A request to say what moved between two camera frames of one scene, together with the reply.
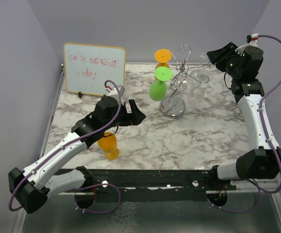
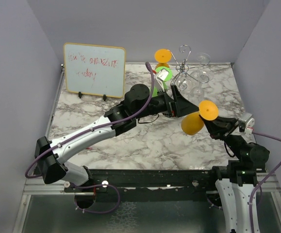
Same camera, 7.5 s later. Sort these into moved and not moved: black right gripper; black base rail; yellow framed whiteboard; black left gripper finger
Moved: black right gripper; black left gripper finger
Not moved: black base rail; yellow framed whiteboard
